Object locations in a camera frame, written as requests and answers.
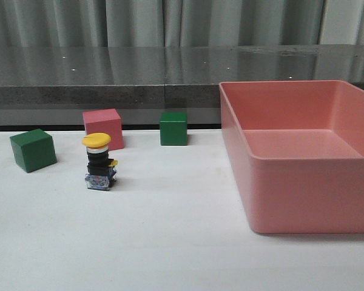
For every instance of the pink wooden cube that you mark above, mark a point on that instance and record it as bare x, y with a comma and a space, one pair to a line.
105, 121

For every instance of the yellow push button switch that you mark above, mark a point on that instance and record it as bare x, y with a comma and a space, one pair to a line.
100, 168

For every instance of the grey-green curtain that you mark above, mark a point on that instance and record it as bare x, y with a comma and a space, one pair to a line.
179, 23

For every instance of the pink plastic bin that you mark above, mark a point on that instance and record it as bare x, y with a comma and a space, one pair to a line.
297, 153

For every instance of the green wooden cube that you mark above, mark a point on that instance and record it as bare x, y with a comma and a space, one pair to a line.
33, 150
173, 129

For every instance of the right green wooden cube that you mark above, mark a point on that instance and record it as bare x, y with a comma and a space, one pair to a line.
173, 129

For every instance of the left green wooden cube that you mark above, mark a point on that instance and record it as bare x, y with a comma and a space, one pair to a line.
33, 150

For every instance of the grey stone counter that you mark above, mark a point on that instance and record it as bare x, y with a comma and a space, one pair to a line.
51, 87

